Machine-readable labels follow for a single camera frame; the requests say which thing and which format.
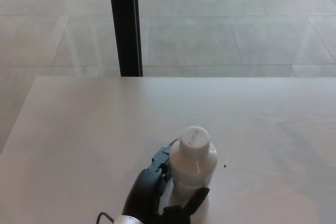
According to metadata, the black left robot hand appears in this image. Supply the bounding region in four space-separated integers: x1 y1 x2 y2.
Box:
122 138 211 224

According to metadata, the white plastic bottle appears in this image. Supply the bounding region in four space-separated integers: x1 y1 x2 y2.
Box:
169 142 219 209

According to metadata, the white screw bottle cap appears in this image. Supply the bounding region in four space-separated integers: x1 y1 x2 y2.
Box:
179 126 211 161

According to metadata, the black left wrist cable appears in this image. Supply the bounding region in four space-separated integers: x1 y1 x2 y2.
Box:
97 211 117 223

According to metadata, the black vertical window frame post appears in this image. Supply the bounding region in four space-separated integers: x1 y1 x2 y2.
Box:
108 0 144 78

